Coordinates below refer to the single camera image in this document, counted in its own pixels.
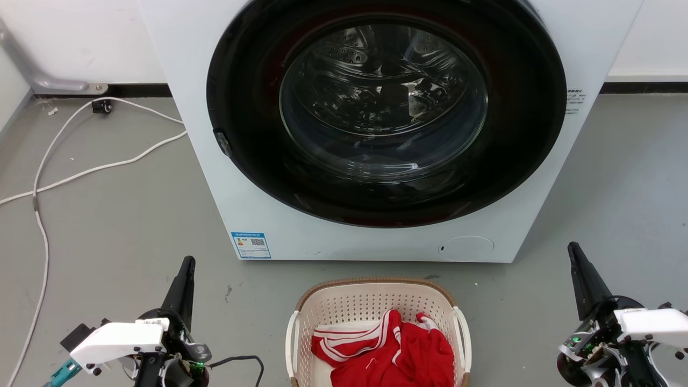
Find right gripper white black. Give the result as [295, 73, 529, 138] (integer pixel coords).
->
[556, 242, 688, 387]

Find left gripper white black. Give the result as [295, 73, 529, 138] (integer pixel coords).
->
[70, 256, 212, 387]

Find white perforated laundry basket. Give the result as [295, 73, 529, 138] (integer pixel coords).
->
[285, 277, 472, 387]

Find blue energy label sticker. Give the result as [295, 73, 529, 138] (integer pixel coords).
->
[231, 232, 272, 260]

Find white front-load washing machine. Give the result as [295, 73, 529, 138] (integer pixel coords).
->
[137, 0, 644, 264]

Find red garment with white stripes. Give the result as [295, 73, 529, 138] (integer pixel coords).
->
[311, 309, 455, 387]

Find grey printed text sticker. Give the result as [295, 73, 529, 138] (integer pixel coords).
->
[565, 89, 586, 116]

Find round black washer door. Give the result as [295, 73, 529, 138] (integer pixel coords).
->
[206, 0, 568, 228]

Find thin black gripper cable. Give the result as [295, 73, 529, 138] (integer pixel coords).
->
[209, 355, 265, 387]

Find long white floor cable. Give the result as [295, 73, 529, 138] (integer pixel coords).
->
[0, 130, 188, 206]

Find grey wall pipe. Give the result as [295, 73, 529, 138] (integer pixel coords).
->
[0, 17, 109, 96]

